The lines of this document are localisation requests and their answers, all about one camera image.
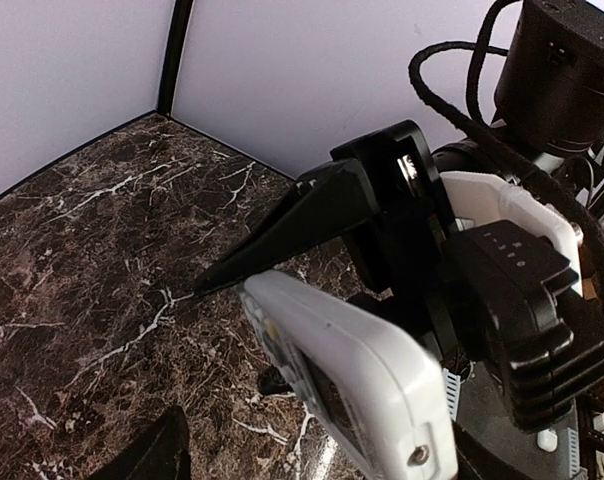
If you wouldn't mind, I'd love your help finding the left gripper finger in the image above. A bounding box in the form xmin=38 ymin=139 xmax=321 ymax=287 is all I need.
xmin=89 ymin=406 xmax=192 ymax=480

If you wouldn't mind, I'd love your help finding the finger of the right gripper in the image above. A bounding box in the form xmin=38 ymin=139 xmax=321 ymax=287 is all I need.
xmin=257 ymin=367 xmax=294 ymax=396

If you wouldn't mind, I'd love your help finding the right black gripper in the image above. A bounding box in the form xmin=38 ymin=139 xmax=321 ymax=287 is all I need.
xmin=194 ymin=120 xmax=458 ymax=360

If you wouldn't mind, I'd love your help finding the white remote control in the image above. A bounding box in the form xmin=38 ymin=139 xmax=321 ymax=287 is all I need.
xmin=237 ymin=270 xmax=458 ymax=479

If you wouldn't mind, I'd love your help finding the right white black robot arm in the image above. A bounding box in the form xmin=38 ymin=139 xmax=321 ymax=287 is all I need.
xmin=195 ymin=1 xmax=604 ymax=404

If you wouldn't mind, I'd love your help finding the right camera cable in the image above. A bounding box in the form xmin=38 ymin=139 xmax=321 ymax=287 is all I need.
xmin=407 ymin=0 xmax=604 ymax=321

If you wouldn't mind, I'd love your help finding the right black frame post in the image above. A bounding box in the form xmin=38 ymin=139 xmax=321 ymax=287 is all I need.
xmin=156 ymin=0 xmax=194 ymax=117

